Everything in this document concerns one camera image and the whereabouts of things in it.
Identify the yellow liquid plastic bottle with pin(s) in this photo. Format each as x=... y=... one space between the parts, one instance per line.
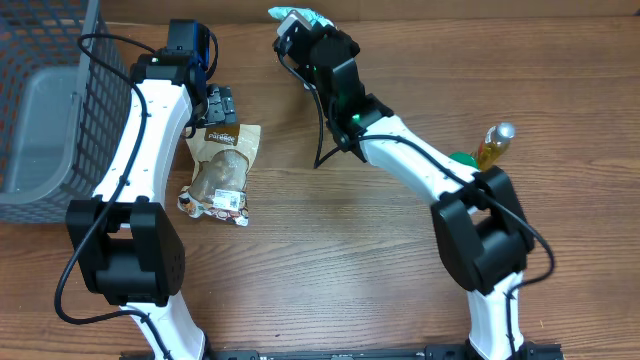
x=494 y=144

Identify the grey plastic mesh basket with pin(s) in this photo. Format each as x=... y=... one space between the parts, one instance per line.
x=62 y=110

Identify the green lid white jar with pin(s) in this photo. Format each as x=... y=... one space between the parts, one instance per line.
x=465 y=159

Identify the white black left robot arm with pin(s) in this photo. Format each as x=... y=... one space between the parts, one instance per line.
x=123 y=241

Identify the brown snack pouch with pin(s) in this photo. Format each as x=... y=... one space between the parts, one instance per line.
x=223 y=157

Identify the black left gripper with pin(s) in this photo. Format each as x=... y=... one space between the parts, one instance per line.
x=220 y=107

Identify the teal snack packet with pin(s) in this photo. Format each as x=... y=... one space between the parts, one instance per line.
x=313 y=17

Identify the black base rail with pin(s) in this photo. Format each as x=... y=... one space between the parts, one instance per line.
x=529 y=351

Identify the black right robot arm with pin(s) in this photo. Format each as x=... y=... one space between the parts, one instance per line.
x=477 y=219

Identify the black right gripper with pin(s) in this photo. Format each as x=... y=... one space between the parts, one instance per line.
x=326 y=38

